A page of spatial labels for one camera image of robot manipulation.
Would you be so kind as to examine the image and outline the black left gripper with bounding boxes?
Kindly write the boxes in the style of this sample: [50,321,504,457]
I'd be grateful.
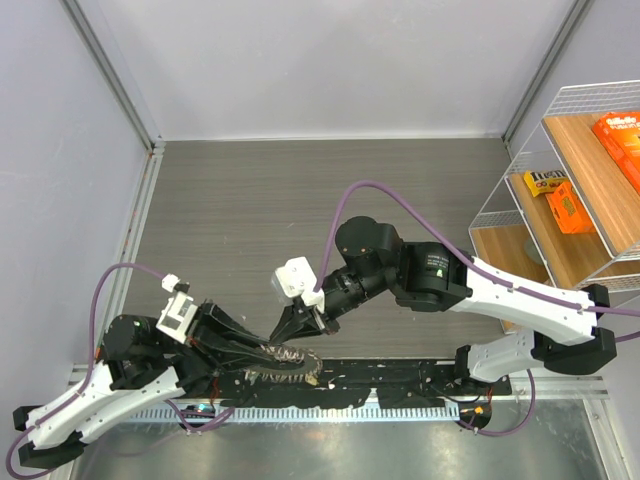
[158,296,279,374]

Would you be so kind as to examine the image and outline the round steel keyring disc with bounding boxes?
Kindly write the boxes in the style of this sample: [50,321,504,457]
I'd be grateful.
[245,345,323,384]

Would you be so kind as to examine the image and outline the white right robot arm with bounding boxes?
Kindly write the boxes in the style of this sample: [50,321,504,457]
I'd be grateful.
[270,216,617,394]

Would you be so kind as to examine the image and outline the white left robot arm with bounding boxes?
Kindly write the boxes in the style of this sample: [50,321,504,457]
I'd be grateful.
[7,294,280,474]

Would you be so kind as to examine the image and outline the yellow M&M's bag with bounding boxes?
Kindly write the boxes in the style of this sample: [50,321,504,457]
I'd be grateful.
[523,170,568,198]

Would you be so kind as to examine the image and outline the orange Reese's box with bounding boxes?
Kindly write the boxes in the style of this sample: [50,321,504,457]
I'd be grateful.
[546,180,596,234]

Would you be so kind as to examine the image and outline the orange Gillette box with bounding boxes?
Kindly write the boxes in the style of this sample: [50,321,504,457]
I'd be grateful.
[592,111,640,192]

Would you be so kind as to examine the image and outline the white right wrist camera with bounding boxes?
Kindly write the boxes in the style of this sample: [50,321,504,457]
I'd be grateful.
[271,257,325,313]

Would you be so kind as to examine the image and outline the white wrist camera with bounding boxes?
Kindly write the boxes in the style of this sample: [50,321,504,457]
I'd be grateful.
[271,257,325,313]
[156,274,198,344]

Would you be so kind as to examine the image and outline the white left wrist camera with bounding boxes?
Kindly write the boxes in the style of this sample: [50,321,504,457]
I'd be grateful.
[156,274,198,344]

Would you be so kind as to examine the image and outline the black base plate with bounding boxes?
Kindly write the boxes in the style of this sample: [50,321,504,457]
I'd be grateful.
[188,359,512,409]

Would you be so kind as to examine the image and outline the white slotted cable duct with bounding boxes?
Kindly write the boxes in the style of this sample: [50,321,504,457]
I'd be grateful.
[122,403,461,422]

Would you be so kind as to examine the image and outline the white wire shelf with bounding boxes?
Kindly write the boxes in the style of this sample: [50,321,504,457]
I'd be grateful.
[468,79,640,335]

